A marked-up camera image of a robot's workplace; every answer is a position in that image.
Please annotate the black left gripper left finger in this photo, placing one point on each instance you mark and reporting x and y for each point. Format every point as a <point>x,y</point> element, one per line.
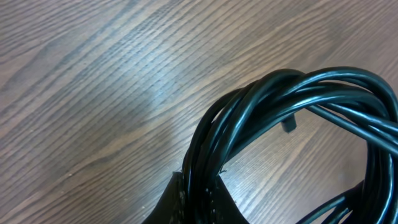
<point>170,209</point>

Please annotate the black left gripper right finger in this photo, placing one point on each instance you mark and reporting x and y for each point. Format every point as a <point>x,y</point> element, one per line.
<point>223,209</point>

